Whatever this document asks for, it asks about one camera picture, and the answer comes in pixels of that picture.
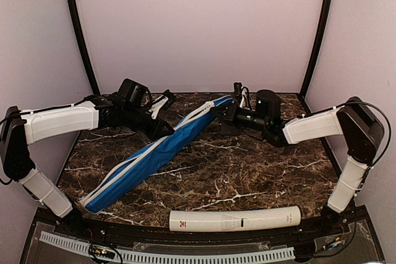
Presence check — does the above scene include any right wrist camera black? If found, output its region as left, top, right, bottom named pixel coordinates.
left=256, top=90, right=281, bottom=121

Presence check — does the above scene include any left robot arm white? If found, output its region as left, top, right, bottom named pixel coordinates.
left=1, top=90, right=176, bottom=237

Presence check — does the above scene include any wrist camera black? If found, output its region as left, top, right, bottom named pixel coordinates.
left=256, top=90, right=281, bottom=121
left=118, top=79, right=148, bottom=108

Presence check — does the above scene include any grey tube cap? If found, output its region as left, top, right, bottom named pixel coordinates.
left=220, top=120, right=241, bottom=136

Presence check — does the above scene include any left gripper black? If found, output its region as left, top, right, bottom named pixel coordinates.
left=123, top=106, right=174, bottom=142

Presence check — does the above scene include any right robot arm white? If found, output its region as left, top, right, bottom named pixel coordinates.
left=213, top=82, right=391, bottom=236

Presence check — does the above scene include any blue racket cover bag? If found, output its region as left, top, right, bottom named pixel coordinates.
left=80, top=95, right=233, bottom=214

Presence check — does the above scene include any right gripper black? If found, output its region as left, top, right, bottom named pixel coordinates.
left=211, top=101, right=270, bottom=132

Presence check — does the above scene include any white shuttlecock tube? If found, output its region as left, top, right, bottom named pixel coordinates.
left=169, top=206, right=301, bottom=232

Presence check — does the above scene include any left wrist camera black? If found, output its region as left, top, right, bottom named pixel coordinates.
left=118, top=79, right=148, bottom=108

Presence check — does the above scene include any white slotted cable duct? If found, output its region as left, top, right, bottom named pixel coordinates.
left=39, top=231, right=295, bottom=263

